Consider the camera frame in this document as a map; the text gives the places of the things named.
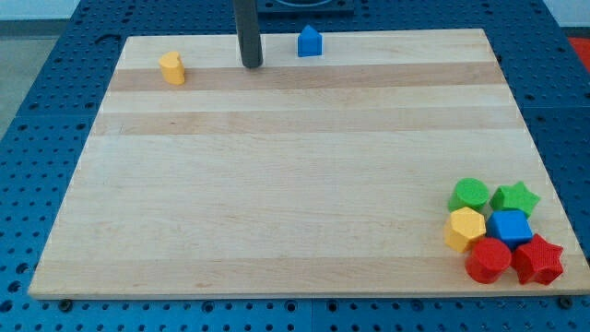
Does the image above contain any blue triangle block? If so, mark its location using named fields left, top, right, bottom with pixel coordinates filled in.
left=297, top=25, right=324, bottom=57

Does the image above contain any light wooden board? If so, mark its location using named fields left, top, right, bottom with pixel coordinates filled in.
left=29, top=29, right=589, bottom=300

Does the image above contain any yellow heart block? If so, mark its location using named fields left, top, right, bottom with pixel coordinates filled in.
left=159, top=51, right=185, bottom=85

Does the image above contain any dark grey cylindrical pointer rod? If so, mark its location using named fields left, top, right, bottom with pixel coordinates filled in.
left=232, top=0, right=264, bottom=69

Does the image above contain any green cylinder block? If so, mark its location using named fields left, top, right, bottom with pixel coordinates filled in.
left=447, top=178, right=490, bottom=211

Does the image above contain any yellow hexagon block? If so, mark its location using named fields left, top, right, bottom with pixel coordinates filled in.
left=443, top=207, right=487, bottom=254

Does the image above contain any red cylinder block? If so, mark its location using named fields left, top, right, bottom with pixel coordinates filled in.
left=465, top=238, right=512, bottom=284

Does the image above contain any green star block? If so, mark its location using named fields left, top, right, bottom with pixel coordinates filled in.
left=490, top=182, right=540, bottom=218

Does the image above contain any blue cube block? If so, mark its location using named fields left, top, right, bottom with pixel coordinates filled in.
left=486, top=210, right=533, bottom=251

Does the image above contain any red star block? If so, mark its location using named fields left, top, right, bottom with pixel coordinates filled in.
left=512, top=233, right=563, bottom=285

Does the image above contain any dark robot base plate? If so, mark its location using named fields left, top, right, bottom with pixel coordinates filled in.
left=256, top=0, right=355, bottom=14

